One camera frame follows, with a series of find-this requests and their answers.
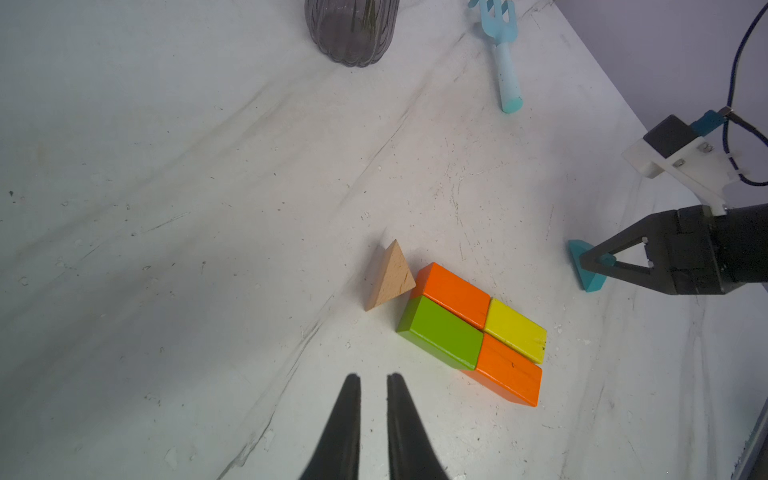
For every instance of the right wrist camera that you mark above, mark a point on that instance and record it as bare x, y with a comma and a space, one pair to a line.
681, 150

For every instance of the yellow rectangular block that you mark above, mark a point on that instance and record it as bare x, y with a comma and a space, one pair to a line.
516, 331

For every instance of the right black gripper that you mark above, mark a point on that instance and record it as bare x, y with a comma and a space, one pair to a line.
710, 255

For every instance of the dark ribbed glass vase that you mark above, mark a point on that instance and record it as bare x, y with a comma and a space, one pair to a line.
350, 32

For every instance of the light blue toy fork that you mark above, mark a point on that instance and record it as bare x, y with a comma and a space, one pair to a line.
498, 21

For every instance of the green rectangular block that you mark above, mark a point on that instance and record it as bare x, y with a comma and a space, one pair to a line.
440, 333

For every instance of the tan wooden triangle block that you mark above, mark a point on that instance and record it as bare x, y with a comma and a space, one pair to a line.
394, 277

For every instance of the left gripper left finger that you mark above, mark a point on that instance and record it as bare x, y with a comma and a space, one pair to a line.
337, 453

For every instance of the orange block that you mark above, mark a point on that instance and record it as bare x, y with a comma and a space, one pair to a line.
453, 293
507, 373

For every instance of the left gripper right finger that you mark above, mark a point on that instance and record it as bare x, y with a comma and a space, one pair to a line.
410, 453

